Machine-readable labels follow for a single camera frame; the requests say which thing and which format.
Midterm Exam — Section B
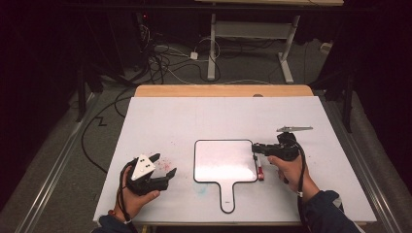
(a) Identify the person's right hand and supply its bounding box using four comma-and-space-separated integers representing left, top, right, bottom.
266, 154, 321, 196

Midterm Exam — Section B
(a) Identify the person's left hand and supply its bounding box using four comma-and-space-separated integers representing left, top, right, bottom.
113, 164, 161, 223

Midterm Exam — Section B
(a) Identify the metal floor rail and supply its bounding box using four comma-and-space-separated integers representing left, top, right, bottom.
320, 96, 402, 233
13, 93, 100, 233

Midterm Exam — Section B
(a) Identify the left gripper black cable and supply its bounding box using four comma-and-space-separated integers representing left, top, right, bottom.
116, 158, 139, 224

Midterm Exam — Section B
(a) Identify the tangle of black cables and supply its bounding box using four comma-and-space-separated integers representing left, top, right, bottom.
139, 22, 224, 85

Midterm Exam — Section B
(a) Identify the long black floor cable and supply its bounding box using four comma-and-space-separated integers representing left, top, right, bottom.
81, 86, 137, 174

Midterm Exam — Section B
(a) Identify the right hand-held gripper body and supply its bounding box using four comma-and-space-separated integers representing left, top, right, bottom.
263, 125, 314, 162

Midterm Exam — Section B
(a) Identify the small whiteboard with handle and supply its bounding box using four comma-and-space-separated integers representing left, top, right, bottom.
192, 139, 260, 215

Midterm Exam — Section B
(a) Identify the black metal stand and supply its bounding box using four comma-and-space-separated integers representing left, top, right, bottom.
76, 61, 98, 123
343, 74, 354, 134

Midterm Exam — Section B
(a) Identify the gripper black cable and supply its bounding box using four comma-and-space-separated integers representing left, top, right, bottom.
290, 137, 308, 227
116, 158, 139, 224

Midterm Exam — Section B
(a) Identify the white table cover sheet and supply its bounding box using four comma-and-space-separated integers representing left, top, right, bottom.
92, 96, 378, 225

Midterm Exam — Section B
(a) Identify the red wristband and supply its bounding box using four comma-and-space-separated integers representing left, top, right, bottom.
108, 209, 132, 225

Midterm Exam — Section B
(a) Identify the white metal frame desk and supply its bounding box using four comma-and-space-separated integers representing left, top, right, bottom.
193, 0, 345, 84

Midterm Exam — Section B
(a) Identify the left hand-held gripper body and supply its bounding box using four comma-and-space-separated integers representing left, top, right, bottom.
125, 153, 170, 196

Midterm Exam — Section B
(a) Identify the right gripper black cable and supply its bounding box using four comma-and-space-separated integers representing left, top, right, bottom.
290, 137, 308, 227

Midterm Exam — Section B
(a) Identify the wooden table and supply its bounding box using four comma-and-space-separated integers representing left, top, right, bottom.
134, 84, 315, 98

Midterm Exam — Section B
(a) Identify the red whiteboard marker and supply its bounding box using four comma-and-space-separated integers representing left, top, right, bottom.
254, 154, 265, 182

